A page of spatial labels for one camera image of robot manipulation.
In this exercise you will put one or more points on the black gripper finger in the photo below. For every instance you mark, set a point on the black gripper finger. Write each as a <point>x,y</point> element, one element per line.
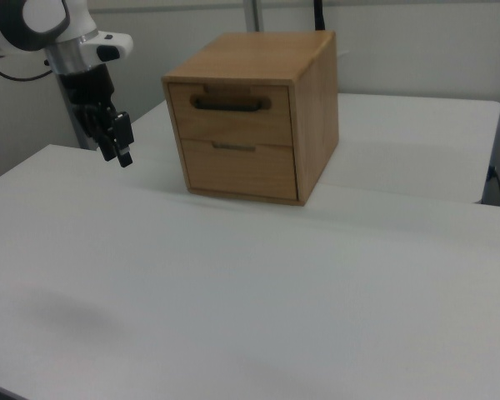
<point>106,146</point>
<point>123,133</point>

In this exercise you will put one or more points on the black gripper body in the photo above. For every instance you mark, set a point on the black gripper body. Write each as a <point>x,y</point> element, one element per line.
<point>89,89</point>

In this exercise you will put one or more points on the oak wooden drawer cabinet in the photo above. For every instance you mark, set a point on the oak wooden drawer cabinet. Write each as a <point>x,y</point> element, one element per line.
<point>316,125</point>

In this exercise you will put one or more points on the black vertical pole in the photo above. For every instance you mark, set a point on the black vertical pole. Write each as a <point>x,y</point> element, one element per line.
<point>319,14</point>

